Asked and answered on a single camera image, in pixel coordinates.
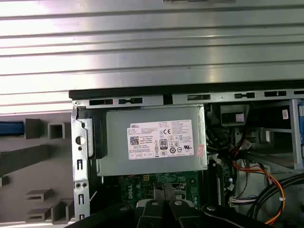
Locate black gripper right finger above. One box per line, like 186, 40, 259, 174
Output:
168, 183, 262, 228

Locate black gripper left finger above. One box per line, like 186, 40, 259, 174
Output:
68, 183, 169, 228

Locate hard disk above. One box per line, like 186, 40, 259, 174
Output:
0, 121, 25, 137

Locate CPU socket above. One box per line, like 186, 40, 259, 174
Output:
152, 182, 190, 202

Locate green motherboard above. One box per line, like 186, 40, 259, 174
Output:
118, 171, 230, 211

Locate black RAM slot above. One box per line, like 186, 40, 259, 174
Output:
205, 163, 217, 207

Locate green RAM stick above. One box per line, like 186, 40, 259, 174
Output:
216, 161, 229, 206

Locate grey power supply unit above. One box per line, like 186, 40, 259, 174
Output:
96, 105, 209, 177

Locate black PC case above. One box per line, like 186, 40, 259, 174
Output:
68, 89, 304, 228

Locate grey parts rack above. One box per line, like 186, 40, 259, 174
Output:
0, 111, 75, 225

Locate grey metal drive cage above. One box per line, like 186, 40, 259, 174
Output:
249, 98, 304, 174

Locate blue plastic drive latch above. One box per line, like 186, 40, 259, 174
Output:
298, 102, 304, 164

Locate black cable bundle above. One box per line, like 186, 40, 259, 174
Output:
247, 175, 304, 228

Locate orange power wire bundle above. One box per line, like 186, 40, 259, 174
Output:
231, 159, 287, 225

